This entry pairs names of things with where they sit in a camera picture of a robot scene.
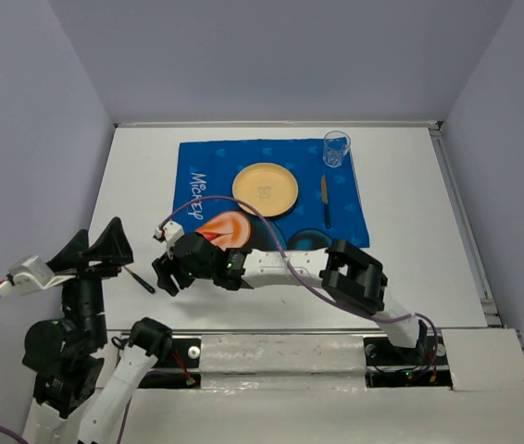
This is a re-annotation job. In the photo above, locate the blue Mickey placemat cloth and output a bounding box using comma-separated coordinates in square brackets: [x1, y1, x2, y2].
[173, 139, 370, 251]

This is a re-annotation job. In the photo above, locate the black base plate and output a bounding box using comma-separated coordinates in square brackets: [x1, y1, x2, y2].
[139, 336, 202, 389]
[364, 336, 453, 389]

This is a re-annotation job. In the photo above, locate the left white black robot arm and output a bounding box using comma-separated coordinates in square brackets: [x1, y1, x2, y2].
[12, 217, 172, 443]

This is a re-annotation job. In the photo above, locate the clear plastic cup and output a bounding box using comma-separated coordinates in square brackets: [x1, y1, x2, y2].
[323, 130, 351, 168]

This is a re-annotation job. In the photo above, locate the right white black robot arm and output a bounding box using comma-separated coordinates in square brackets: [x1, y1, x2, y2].
[152, 229, 427, 363]

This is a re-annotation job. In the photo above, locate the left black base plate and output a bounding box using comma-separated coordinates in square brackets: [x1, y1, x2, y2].
[139, 336, 202, 389]

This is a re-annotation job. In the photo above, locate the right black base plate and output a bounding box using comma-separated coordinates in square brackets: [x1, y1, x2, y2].
[364, 336, 453, 389]

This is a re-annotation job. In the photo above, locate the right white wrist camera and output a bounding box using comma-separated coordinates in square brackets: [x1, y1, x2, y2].
[153, 220, 184, 246]

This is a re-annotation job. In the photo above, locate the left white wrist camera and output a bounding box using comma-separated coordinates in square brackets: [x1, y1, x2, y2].
[0, 255, 75, 298]

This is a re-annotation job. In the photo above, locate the yellow round plate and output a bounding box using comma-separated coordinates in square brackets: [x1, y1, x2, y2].
[231, 163, 299, 217]

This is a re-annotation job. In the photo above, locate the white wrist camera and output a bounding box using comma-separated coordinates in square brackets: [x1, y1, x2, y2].
[153, 220, 184, 246]
[0, 255, 75, 298]

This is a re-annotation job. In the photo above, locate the gold fork green handle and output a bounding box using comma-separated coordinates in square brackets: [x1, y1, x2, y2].
[123, 265, 156, 294]

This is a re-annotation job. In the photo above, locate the gold knife green handle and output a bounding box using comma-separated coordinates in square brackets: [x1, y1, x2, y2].
[320, 175, 331, 228]

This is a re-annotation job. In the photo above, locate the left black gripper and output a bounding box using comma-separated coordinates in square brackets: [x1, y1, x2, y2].
[49, 212, 136, 343]

